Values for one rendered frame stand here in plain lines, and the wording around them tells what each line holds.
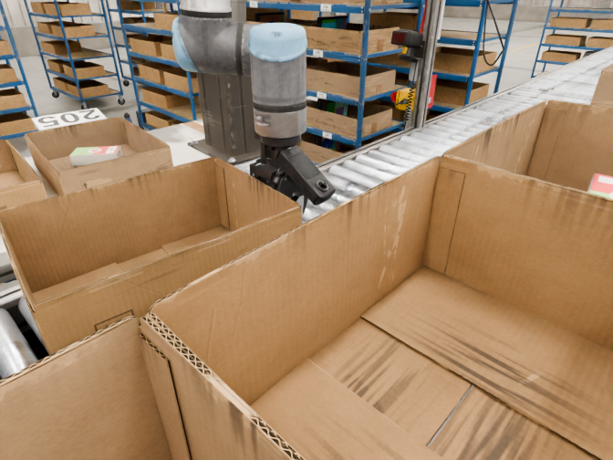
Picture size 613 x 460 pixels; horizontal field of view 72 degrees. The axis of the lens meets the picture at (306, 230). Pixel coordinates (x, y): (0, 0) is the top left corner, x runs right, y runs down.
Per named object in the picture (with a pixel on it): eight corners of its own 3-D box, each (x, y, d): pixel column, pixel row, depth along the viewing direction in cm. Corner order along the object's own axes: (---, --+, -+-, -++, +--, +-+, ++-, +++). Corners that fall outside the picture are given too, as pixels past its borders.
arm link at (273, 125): (316, 106, 71) (275, 117, 65) (316, 133, 74) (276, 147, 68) (281, 97, 77) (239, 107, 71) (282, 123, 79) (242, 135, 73)
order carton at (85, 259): (223, 225, 96) (215, 155, 87) (305, 288, 76) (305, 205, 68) (28, 296, 74) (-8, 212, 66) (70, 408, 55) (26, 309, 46)
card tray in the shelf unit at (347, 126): (301, 122, 239) (301, 105, 234) (337, 112, 257) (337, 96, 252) (356, 139, 214) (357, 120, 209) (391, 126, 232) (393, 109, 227)
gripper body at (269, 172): (279, 182, 85) (276, 122, 79) (309, 194, 80) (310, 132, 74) (250, 193, 80) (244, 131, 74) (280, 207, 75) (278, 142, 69)
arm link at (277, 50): (306, 22, 69) (307, 27, 61) (306, 99, 76) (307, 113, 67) (250, 22, 69) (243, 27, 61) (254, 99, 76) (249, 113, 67)
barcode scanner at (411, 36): (386, 59, 147) (391, 26, 143) (403, 61, 155) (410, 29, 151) (402, 62, 143) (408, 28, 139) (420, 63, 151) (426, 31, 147)
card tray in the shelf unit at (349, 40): (300, 47, 219) (299, 25, 214) (339, 41, 237) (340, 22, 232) (358, 55, 193) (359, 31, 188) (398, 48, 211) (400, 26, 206)
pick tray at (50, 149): (127, 145, 143) (120, 116, 138) (177, 180, 118) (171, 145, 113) (34, 165, 127) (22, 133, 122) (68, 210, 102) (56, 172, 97)
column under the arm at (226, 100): (187, 145, 143) (171, 40, 126) (249, 130, 158) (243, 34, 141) (230, 166, 126) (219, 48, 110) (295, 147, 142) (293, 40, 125)
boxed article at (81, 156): (79, 158, 131) (76, 147, 129) (123, 156, 133) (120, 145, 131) (72, 167, 125) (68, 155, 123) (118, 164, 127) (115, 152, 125)
